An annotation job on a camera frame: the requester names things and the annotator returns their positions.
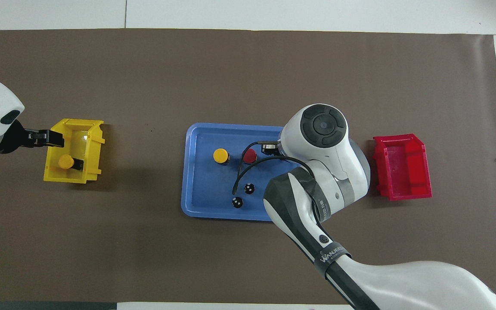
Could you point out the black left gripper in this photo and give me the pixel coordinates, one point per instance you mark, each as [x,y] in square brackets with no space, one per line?
[13,138]

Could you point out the black cylindrical capacitor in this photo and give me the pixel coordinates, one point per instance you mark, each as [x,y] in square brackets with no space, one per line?
[249,188]
[237,202]

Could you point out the red push button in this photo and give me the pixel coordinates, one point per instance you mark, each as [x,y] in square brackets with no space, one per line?
[249,156]

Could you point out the red plastic storage bin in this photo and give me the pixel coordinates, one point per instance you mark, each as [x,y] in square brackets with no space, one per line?
[403,172]

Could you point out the blue plastic tray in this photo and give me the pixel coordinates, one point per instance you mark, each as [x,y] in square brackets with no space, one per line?
[205,189]

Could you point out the yellow push button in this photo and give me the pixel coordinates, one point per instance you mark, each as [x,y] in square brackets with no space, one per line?
[221,155]
[66,162]

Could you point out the brown paper table mat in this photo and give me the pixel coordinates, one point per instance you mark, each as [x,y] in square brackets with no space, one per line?
[144,258]

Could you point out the yellow plastic storage bin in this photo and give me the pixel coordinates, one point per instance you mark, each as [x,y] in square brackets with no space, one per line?
[52,172]

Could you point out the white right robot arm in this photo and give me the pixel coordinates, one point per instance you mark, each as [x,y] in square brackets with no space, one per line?
[334,163]

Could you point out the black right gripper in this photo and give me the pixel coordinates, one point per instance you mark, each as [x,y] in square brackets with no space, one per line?
[270,150]

